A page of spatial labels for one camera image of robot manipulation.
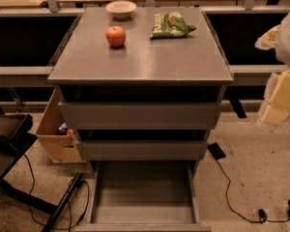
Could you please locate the red apple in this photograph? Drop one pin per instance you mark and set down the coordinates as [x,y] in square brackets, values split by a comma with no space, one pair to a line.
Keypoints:
[115,36]

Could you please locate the grey drawer cabinet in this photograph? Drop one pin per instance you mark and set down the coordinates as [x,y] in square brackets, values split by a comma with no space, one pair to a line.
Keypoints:
[190,69]

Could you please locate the grey drawer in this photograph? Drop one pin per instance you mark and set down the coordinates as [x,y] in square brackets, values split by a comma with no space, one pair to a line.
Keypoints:
[140,115]
[142,150]
[143,196]

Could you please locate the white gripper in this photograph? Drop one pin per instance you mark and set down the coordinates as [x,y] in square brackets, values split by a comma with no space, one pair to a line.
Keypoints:
[288,43]

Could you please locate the grey top drawer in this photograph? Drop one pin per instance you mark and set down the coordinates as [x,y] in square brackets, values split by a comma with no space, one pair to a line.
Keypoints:
[140,115]

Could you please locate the black power adapter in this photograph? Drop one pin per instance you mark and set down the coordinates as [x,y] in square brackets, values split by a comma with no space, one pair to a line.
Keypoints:
[216,151]

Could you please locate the cardboard box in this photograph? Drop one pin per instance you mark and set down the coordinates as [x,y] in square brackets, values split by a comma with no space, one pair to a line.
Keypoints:
[59,146]

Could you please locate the white bowl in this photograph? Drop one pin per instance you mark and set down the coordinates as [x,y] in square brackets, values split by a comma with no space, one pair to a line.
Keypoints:
[121,9]

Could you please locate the grey middle drawer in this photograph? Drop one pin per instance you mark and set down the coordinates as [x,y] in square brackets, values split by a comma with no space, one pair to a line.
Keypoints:
[142,150]

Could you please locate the grey bottom drawer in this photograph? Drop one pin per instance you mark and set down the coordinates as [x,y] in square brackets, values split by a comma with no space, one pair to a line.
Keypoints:
[143,196]

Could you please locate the green chip bag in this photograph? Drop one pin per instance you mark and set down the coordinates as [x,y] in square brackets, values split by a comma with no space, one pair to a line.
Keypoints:
[169,25]

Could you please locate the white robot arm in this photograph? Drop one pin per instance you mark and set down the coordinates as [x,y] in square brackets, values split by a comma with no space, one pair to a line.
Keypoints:
[282,54]

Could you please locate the brown bag on desk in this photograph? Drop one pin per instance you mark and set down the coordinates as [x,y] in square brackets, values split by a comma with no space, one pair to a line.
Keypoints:
[13,127]

